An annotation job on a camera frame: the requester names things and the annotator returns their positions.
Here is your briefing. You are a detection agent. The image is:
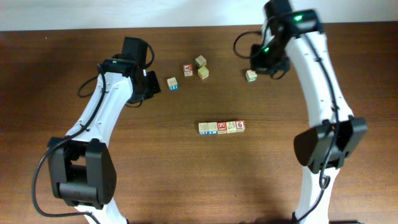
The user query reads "blue number left block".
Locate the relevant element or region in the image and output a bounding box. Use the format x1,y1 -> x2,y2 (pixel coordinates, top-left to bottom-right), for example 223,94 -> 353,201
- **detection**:
167,77 -> 178,91

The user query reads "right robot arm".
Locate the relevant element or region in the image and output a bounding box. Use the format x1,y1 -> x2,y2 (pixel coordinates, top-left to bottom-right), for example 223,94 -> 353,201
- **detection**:
249,0 -> 368,223

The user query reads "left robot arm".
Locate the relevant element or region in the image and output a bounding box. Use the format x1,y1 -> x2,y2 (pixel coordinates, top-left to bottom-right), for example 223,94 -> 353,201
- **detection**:
39,37 -> 161,223

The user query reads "red E wooden block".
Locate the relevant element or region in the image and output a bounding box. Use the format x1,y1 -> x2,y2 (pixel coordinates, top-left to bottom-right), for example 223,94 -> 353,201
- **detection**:
217,122 -> 228,134

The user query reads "green far right block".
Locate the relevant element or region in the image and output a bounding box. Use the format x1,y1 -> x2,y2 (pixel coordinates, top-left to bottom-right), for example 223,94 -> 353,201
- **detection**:
245,70 -> 257,82

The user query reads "yellow top wooden block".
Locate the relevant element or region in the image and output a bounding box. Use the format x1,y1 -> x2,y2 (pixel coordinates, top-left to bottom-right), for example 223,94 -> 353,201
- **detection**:
198,66 -> 210,80

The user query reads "blue side block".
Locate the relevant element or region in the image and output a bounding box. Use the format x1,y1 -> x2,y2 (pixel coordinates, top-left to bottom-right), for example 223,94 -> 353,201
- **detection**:
198,123 -> 208,135
208,122 -> 218,134

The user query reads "green animal wooden block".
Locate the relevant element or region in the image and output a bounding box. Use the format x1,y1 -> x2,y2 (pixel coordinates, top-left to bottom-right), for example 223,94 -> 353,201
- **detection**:
226,121 -> 236,133

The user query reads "red six wooden block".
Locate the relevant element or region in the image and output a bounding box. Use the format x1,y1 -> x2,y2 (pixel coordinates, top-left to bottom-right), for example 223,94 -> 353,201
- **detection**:
235,120 -> 246,133

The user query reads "green letter wooden block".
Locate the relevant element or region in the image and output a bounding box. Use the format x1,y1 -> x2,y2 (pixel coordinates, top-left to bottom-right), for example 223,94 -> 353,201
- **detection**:
195,55 -> 207,68

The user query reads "red A wooden block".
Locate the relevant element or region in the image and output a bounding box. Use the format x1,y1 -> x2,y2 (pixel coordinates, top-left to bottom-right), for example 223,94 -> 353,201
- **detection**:
183,64 -> 193,77

